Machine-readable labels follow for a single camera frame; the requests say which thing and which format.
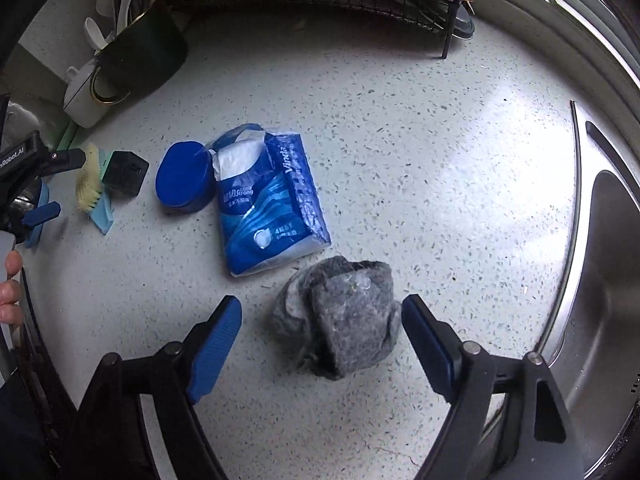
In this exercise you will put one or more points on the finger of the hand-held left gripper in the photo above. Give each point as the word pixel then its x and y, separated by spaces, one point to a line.
pixel 42 214
pixel 67 161

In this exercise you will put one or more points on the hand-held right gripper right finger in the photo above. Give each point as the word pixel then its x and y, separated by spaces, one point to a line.
pixel 430 347

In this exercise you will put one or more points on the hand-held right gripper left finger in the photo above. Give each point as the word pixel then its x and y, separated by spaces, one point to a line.
pixel 215 350

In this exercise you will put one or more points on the grey cloth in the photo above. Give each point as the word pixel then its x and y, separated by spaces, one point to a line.
pixel 345 315

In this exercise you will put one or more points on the person's left hand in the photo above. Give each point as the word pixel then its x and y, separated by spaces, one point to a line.
pixel 11 300

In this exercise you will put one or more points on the green plastic tray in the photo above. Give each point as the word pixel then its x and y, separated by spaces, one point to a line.
pixel 65 137

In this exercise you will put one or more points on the blue saucer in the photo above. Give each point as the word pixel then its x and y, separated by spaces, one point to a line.
pixel 35 238

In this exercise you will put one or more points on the yellow bristle scrub brush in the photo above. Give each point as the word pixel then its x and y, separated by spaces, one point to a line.
pixel 90 185

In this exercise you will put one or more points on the small black cube box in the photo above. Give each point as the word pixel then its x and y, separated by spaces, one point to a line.
pixel 125 174

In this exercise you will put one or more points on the white ceramic sugar bowl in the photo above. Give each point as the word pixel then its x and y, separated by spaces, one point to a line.
pixel 82 102

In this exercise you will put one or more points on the blue round lid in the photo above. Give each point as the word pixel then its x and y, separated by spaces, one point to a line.
pixel 182 177

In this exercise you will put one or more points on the blue tissue pack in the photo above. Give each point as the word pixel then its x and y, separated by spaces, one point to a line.
pixel 270 210

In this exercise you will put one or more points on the stainless steel sink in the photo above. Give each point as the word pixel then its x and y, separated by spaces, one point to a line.
pixel 610 310

